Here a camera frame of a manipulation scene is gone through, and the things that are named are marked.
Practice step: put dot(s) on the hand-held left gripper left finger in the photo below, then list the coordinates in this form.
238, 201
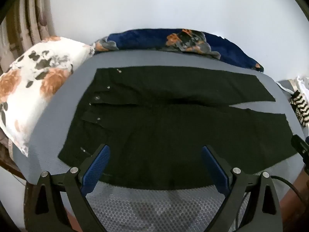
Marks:
96, 166

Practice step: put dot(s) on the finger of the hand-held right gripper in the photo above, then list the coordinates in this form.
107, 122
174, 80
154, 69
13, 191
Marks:
300, 146

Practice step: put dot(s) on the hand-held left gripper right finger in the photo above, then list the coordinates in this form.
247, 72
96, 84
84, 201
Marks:
214, 166

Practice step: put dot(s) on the black pants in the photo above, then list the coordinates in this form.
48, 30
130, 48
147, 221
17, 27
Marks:
157, 125

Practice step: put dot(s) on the black and white striped cloth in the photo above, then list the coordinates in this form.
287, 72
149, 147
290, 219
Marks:
301, 108

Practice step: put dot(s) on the white floral pillow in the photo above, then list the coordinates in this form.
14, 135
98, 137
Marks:
36, 82

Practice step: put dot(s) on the blue floral blanket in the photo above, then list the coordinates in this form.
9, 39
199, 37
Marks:
144, 38

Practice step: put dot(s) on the brown striped curtain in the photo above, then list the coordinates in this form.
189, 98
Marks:
24, 24

